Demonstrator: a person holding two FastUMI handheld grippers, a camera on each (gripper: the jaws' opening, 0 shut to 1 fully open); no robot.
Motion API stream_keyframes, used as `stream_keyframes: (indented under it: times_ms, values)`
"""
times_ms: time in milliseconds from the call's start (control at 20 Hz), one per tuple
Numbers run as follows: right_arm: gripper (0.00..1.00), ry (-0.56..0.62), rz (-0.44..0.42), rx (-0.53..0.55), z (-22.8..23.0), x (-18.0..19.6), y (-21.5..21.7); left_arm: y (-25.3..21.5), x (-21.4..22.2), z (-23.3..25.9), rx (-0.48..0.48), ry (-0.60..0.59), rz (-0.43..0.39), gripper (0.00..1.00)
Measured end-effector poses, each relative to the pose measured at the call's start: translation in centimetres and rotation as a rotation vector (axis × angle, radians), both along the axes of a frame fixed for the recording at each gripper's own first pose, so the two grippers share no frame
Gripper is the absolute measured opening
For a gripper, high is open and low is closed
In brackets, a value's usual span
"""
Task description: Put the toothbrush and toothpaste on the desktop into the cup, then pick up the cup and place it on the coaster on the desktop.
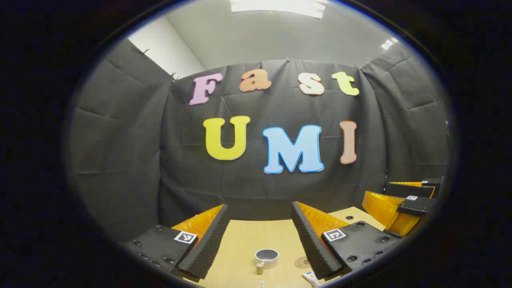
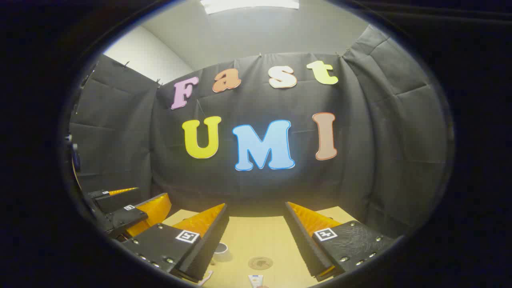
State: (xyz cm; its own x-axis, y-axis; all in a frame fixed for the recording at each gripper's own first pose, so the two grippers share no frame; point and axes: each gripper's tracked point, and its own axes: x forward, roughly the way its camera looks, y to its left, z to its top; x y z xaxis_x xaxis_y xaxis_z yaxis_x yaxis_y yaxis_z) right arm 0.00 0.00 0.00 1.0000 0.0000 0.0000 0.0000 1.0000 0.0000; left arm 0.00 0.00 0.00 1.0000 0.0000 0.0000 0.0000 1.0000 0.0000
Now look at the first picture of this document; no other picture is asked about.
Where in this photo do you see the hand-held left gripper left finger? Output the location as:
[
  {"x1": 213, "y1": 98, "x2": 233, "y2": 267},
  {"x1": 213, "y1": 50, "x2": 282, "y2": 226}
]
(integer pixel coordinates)
[{"x1": 122, "y1": 204, "x2": 231, "y2": 280}]

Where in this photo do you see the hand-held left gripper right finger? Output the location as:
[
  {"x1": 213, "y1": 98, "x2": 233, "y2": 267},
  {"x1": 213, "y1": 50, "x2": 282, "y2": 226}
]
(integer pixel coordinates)
[{"x1": 291, "y1": 201, "x2": 402, "y2": 280}]

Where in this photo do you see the white toothpaste tube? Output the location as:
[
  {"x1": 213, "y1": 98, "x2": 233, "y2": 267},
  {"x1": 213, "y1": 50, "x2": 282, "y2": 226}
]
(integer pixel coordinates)
[{"x1": 302, "y1": 272, "x2": 323, "y2": 287}]

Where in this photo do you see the white cup with wooden handle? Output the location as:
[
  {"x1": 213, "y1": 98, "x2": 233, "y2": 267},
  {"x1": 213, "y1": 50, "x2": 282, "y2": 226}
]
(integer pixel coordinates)
[{"x1": 255, "y1": 248, "x2": 280, "y2": 275}]

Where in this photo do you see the light wooden desktop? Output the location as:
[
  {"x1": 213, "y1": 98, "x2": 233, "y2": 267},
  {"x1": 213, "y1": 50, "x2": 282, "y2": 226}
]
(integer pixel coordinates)
[{"x1": 192, "y1": 207, "x2": 386, "y2": 288}]

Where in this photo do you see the black backdrop cloth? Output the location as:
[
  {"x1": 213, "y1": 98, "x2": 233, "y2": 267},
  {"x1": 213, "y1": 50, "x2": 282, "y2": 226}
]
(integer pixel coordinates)
[{"x1": 66, "y1": 38, "x2": 450, "y2": 242}]

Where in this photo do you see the ceiling light panel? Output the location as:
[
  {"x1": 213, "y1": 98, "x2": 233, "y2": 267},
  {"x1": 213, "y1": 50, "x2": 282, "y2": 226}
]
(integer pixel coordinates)
[{"x1": 230, "y1": 0, "x2": 327, "y2": 19}]

